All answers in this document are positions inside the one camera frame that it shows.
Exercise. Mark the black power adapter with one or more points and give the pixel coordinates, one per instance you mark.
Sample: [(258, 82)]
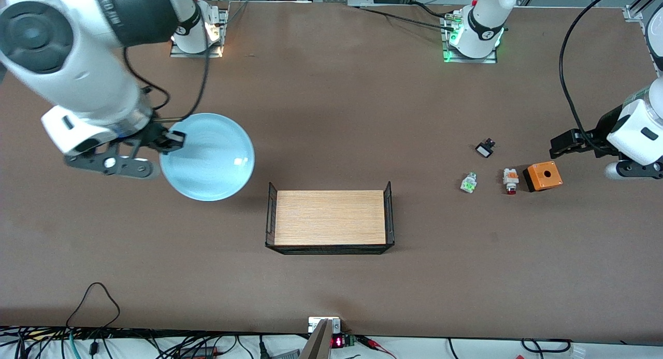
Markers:
[(197, 353)]

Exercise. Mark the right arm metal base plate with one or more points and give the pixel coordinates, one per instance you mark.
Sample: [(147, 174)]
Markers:
[(197, 55)]

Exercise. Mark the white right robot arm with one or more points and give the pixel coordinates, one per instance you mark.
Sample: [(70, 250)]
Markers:
[(77, 79)]

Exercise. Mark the red push button switch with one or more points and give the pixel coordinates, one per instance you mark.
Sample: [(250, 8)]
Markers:
[(511, 178)]

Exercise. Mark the grey metal camera mount bar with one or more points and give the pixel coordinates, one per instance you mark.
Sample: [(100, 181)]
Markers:
[(318, 343)]

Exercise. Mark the silver aluminium frame profile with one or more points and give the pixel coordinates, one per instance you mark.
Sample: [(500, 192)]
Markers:
[(639, 6)]

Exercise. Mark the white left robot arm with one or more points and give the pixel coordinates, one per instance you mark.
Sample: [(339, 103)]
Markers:
[(484, 17)]

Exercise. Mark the light blue round plate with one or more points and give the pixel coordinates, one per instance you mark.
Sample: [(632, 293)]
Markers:
[(212, 162)]

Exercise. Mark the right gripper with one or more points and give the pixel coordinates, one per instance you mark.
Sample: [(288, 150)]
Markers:
[(154, 132)]

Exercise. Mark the green push button switch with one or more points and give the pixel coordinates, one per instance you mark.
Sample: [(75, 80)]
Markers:
[(468, 183)]

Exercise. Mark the grey plug block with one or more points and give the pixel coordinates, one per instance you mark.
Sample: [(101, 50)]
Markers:
[(287, 355)]

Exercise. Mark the orange button enclosure box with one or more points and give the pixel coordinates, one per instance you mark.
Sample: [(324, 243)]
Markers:
[(544, 176)]

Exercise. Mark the red black probe lead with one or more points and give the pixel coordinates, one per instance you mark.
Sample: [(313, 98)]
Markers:
[(370, 341)]

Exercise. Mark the small white plastic part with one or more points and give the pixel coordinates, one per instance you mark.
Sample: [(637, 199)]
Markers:
[(579, 351)]

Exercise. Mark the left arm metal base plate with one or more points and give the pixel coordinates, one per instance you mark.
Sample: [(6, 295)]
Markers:
[(466, 60)]

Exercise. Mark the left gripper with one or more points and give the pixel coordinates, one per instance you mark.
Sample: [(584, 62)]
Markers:
[(603, 131)]

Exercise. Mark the red digit display module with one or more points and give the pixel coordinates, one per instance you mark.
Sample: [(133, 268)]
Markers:
[(337, 342)]

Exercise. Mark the black white push button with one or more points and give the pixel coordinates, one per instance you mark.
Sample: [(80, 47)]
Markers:
[(485, 151)]

